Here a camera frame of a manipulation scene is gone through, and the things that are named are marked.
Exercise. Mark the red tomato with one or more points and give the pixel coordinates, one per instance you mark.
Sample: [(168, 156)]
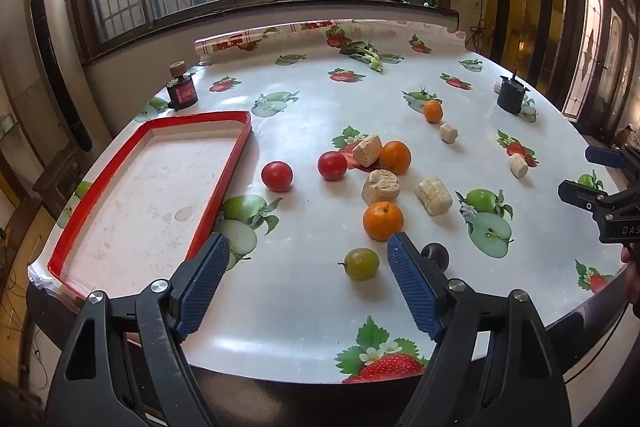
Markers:
[(277, 176), (332, 165)]

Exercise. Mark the white standing air conditioner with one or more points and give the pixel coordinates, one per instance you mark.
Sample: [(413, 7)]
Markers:
[(50, 62)]

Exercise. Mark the red-rimmed white tray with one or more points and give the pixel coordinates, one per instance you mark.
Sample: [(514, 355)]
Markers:
[(140, 187)]

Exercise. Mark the beige rice cake chunk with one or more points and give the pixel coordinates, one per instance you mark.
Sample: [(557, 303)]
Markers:
[(518, 165), (434, 196), (449, 133), (367, 150), (381, 187)]

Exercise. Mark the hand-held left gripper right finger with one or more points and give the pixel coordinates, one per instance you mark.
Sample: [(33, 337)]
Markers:
[(412, 287)]

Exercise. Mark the person's right hand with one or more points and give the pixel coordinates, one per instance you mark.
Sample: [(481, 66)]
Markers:
[(626, 253)]

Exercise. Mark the wooden glass-panel door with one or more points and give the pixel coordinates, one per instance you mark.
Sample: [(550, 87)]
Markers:
[(595, 52)]

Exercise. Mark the green leafy vegetable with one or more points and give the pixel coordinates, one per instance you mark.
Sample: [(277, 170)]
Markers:
[(365, 54)]

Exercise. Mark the dark round table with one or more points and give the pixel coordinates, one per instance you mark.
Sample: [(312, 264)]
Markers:
[(310, 399)]

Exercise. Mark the red-label black bottle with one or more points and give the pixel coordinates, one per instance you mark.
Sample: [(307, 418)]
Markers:
[(182, 92)]

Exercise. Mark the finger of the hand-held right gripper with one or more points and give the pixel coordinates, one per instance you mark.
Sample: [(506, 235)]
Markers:
[(580, 196), (605, 156)]

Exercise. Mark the small orange tangerine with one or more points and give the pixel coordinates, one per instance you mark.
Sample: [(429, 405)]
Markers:
[(433, 111)]

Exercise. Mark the person's right forearm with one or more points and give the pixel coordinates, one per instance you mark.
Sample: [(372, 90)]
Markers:
[(634, 287)]

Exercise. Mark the dark purple plum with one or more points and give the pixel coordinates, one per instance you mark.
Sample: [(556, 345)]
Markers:
[(438, 254)]

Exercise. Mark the green grape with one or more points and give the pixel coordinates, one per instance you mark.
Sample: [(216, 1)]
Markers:
[(361, 263)]

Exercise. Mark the wooden chair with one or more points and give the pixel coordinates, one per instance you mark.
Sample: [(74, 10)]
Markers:
[(55, 179)]

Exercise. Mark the small white chunk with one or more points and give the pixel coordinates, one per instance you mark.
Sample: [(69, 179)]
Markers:
[(528, 111)]

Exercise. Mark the fruit-print tablecloth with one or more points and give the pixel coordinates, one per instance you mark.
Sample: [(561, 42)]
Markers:
[(310, 117)]

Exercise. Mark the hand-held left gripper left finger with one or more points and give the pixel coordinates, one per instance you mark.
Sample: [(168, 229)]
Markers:
[(202, 292)]

